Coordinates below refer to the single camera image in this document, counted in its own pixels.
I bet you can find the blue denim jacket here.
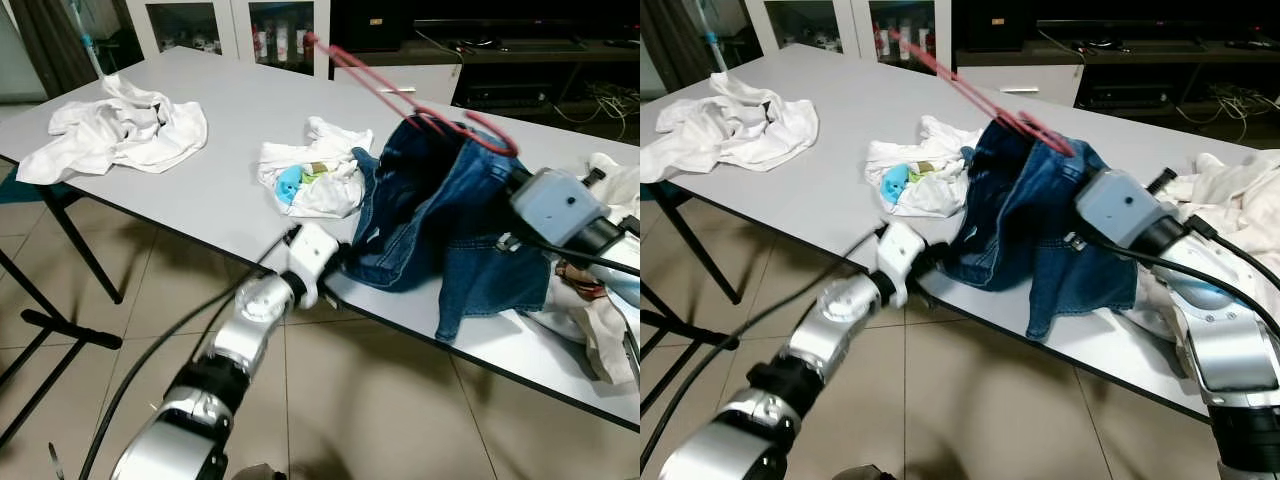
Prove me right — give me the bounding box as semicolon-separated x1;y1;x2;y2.
345;115;556;343
940;112;1141;343

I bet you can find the red plastic clothes hanger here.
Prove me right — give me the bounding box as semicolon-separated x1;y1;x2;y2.
303;32;521;158
888;28;1076;158

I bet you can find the white t-shirt with black print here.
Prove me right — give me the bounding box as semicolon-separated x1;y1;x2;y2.
15;73;209;186
640;70;819;184

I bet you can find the white drawer unit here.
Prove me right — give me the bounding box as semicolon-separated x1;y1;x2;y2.
330;65;463;106
955;65;1086;109

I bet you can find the black table leg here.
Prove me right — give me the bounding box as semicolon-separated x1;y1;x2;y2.
35;185;126;306
650;185;746;306

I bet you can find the black speaker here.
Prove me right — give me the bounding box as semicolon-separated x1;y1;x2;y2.
955;0;1036;53
330;0;416;53

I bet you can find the white glass-door cabinet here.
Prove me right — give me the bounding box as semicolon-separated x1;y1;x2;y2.
745;0;951;76
125;0;331;76

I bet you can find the dark television bench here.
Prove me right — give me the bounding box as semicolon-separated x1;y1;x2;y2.
955;40;1280;141
330;40;641;141

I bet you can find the metal clothes rack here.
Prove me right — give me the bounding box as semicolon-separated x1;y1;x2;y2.
640;280;741;416
0;250;123;446

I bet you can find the plain white crumpled garment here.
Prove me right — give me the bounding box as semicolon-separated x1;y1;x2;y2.
525;152;641;386
1130;150;1280;401

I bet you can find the black television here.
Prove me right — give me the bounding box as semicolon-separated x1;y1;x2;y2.
415;0;641;46
1035;0;1280;46

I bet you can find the dark brown curtain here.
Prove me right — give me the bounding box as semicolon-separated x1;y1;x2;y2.
10;0;101;96
640;0;721;91

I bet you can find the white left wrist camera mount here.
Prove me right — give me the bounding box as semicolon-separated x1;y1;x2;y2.
878;222;929;309
288;222;341;309

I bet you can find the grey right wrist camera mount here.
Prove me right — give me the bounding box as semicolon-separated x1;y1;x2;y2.
510;168;609;246
1075;168;1171;251

